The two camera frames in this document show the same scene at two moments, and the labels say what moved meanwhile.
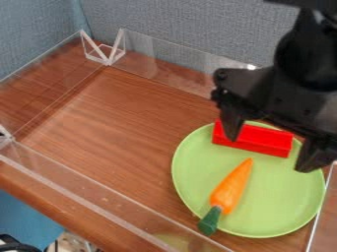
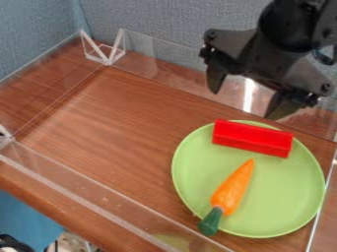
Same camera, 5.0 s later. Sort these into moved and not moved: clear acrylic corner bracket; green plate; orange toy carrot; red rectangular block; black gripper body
Moved: black gripper body
Not moved: clear acrylic corner bracket; red rectangular block; green plate; orange toy carrot
